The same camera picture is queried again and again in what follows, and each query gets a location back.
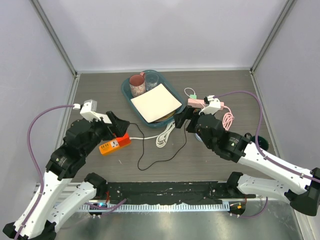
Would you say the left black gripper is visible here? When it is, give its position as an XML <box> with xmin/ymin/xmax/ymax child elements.
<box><xmin>82</xmin><ymin>110</ymin><xmax>130</xmax><ymax>156</ymax></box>

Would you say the orange power strip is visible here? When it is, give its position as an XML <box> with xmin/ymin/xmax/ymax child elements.
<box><xmin>99</xmin><ymin>138</ymin><xmax>131</xmax><ymax>156</ymax></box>

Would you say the red cube plug adapter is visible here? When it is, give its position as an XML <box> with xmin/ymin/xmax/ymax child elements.
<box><xmin>116</xmin><ymin>132</ymin><xmax>131</xmax><ymax>148</ymax></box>

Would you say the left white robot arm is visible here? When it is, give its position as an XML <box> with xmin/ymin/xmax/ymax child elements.
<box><xmin>2</xmin><ymin>111</ymin><xmax>130</xmax><ymax>240</ymax></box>

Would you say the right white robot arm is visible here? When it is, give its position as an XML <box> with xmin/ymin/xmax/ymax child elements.
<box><xmin>173</xmin><ymin>106</ymin><xmax>320</xmax><ymax>217</ymax></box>

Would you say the blue round socket hub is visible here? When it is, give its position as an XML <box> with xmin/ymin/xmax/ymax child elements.
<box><xmin>195</xmin><ymin>133</ymin><xmax>203</xmax><ymax>142</ymax></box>

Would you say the pink power strip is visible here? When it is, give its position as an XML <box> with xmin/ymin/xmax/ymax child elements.
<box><xmin>187</xmin><ymin>98</ymin><xmax>225</xmax><ymax>111</ymax></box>

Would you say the white square plate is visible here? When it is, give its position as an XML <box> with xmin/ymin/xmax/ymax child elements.
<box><xmin>131</xmin><ymin>84</ymin><xmax>182</xmax><ymax>123</ymax></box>

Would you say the teal plastic tray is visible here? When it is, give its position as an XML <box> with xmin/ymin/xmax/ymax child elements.
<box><xmin>120</xmin><ymin>70</ymin><xmax>186</xmax><ymax>128</ymax></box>

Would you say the pink patterned mug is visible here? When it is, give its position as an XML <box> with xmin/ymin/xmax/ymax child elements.
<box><xmin>129</xmin><ymin>72</ymin><xmax>147</xmax><ymax>98</ymax></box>

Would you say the clear glass cup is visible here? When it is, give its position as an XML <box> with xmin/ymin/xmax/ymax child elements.
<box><xmin>145</xmin><ymin>72</ymin><xmax>159</xmax><ymax>91</ymax></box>

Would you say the dark green mug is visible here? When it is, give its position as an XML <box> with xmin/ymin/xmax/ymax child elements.
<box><xmin>244</xmin><ymin>132</ymin><xmax>270</xmax><ymax>151</ymax></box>

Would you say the green plug with white cable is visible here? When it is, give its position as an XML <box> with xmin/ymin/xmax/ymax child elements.
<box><xmin>184</xmin><ymin>87</ymin><xmax>197</xmax><ymax>100</ymax></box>

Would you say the thin black usb cable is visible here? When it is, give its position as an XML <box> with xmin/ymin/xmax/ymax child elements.
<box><xmin>124</xmin><ymin>122</ymin><xmax>188</xmax><ymax>172</ymax></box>

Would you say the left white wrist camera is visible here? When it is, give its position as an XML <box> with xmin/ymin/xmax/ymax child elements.
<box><xmin>72</xmin><ymin>99</ymin><xmax>112</xmax><ymax>124</ymax></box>

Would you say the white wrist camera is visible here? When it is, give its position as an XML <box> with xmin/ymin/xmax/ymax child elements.
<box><xmin>72</xmin><ymin>99</ymin><xmax>112</xmax><ymax>124</ymax></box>
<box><xmin>199</xmin><ymin>95</ymin><xmax>222</xmax><ymax>116</ymax></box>

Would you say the white coiled power cord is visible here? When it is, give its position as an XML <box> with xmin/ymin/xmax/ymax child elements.
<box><xmin>129</xmin><ymin>121</ymin><xmax>177</xmax><ymax>148</ymax></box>

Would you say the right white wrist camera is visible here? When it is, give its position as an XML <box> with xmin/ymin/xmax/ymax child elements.
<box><xmin>199</xmin><ymin>95</ymin><xmax>222</xmax><ymax>116</ymax></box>

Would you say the pink coiled cord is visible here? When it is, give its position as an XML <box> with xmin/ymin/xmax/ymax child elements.
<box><xmin>221</xmin><ymin>104</ymin><xmax>235</xmax><ymax>131</ymax></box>

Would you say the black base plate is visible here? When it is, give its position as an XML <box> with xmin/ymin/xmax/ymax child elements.
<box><xmin>95</xmin><ymin>181</ymin><xmax>256</xmax><ymax>206</ymax></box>

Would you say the white slotted cable duct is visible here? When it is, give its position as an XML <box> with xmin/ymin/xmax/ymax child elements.
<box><xmin>79</xmin><ymin>202</ymin><xmax>231</xmax><ymax>213</ymax></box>

